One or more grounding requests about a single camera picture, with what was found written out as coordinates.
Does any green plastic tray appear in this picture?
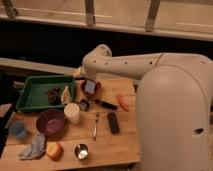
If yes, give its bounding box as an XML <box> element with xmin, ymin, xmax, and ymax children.
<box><xmin>16</xmin><ymin>75</ymin><xmax>76</xmax><ymax>113</ymax></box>

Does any purple bowl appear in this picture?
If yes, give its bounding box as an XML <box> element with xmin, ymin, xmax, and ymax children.
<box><xmin>36</xmin><ymin>109</ymin><xmax>66</xmax><ymax>135</ymax></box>

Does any orange carrot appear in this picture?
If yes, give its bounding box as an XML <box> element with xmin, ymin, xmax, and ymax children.
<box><xmin>116</xmin><ymin>94</ymin><xmax>129</xmax><ymax>112</ymax></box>

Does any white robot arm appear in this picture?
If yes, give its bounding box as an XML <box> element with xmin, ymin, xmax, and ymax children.
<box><xmin>77</xmin><ymin>45</ymin><xmax>213</xmax><ymax>171</ymax></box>

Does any black handled knife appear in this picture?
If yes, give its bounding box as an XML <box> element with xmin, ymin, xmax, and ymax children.
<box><xmin>95</xmin><ymin>99</ymin><xmax>118</xmax><ymax>110</ymax></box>

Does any small metal cup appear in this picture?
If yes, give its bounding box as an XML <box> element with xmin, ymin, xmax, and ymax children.
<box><xmin>74</xmin><ymin>144</ymin><xmax>89</xmax><ymax>160</ymax></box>

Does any blue plastic cup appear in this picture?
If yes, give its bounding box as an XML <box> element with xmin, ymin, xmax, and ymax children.
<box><xmin>9</xmin><ymin>121</ymin><xmax>27</xmax><ymax>139</ymax></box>

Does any dark grape bunch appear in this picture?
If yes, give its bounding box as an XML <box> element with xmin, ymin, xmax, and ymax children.
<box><xmin>47</xmin><ymin>87</ymin><xmax>60</xmax><ymax>105</ymax></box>

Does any metal fork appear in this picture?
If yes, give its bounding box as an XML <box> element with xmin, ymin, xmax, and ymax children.
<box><xmin>93</xmin><ymin>113</ymin><xmax>100</xmax><ymax>141</ymax></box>

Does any red yellow apple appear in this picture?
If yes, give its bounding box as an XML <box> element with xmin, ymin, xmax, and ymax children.
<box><xmin>46</xmin><ymin>142</ymin><xmax>62</xmax><ymax>160</ymax></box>

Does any white cylindrical cup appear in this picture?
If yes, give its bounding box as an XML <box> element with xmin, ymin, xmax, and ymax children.
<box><xmin>64</xmin><ymin>103</ymin><xmax>80</xmax><ymax>124</ymax></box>

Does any black chocolate bar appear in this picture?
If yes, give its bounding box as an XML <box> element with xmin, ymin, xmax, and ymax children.
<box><xmin>107</xmin><ymin>113</ymin><xmax>120</xmax><ymax>134</ymax></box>

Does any blue sponge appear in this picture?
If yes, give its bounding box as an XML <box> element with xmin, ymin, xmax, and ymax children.
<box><xmin>84</xmin><ymin>80</ymin><xmax>96</xmax><ymax>94</ymax></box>

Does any grey blue cloth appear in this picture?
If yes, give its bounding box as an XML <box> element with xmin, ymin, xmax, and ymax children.
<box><xmin>18</xmin><ymin>133</ymin><xmax>46</xmax><ymax>160</ymax></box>

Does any small dark metal object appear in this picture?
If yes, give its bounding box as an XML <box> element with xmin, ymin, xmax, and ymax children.
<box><xmin>79</xmin><ymin>99</ymin><xmax>90</xmax><ymax>111</ymax></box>

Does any red bowl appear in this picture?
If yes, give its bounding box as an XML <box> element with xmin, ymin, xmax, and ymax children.
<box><xmin>81</xmin><ymin>79</ymin><xmax>101</xmax><ymax>98</ymax></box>

